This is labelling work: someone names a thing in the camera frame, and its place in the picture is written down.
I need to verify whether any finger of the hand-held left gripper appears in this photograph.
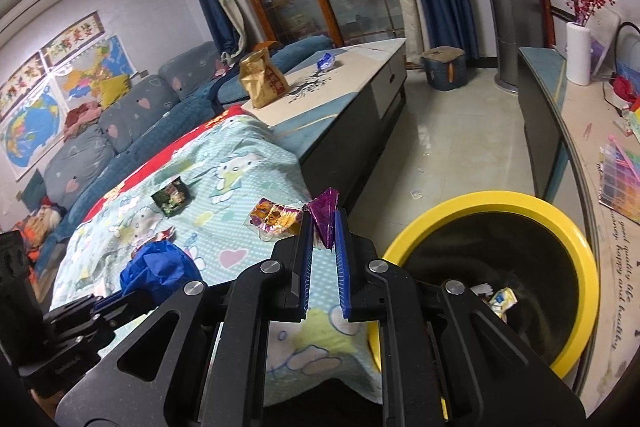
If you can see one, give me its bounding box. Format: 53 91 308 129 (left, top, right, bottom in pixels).
42 289 158 334

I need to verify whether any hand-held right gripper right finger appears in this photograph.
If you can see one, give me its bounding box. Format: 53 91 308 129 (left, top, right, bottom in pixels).
334 208 586 427

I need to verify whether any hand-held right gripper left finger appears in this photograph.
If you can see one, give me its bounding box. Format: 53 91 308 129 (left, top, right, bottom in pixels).
55 207 316 427

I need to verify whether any purple foil wrapper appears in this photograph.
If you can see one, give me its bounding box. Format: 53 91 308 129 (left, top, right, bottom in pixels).
306 188 341 250

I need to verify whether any blue plastic bag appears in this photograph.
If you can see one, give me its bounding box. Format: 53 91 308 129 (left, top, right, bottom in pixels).
120 241 203 303

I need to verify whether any yellow rimmed black bin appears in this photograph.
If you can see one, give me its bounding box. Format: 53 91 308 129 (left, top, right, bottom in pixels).
367 190 600 382

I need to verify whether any orange purple clear wrapper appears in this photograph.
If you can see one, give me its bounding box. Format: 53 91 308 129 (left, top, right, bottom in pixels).
245 198 303 240

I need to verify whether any orange stuffed toy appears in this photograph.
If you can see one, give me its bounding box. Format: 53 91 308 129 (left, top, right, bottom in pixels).
20 204 63 253

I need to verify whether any black green snack packet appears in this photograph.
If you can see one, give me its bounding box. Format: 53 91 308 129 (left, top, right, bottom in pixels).
151 177 195 218

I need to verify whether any printed cartoon blanket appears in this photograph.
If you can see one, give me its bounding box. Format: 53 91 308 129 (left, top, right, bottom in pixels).
50 104 383 408

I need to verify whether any yellow snack wrapper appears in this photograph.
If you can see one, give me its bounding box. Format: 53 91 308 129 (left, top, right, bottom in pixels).
487 287 517 323

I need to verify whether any world map poster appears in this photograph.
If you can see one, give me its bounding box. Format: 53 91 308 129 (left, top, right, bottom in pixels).
0 92 71 182

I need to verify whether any pile of clothes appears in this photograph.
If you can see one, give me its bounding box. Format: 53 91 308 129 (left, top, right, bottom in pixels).
64 102 103 140

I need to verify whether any gold snack bag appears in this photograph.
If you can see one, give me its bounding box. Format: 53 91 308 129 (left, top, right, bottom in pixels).
238 48 290 109

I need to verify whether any white topped coffee table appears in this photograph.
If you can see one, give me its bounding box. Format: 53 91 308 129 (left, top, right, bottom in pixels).
241 38 408 215

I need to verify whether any blue grey sofa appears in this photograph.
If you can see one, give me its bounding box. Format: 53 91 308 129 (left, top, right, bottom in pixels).
20 34 335 268

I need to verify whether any yellow cushion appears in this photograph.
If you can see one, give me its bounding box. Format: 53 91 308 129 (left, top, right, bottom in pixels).
99 74 132 108

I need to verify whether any dark blue storage box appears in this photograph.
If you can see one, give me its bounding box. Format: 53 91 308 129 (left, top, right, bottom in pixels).
421 47 468 92

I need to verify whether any framed cross stitch hanging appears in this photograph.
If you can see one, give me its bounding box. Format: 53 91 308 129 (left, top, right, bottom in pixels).
40 11 106 68
0 53 48 118

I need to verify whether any colourful country map poster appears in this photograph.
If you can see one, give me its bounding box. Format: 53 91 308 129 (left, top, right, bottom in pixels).
55 36 138 108

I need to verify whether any long grey sideboard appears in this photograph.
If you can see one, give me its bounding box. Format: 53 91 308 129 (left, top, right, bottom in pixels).
517 46 640 413

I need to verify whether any clear bead organizer box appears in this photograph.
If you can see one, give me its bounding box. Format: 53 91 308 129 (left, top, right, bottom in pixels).
598 134 640 225

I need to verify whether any white paper towel roll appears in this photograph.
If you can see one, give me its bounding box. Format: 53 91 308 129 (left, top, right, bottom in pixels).
566 22 592 86

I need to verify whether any white canvas board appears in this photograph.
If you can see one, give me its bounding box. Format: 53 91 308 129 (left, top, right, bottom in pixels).
587 9 623 78

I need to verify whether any blue basket with black handle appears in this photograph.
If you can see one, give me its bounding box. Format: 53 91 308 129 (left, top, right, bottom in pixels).
612 21 640 82

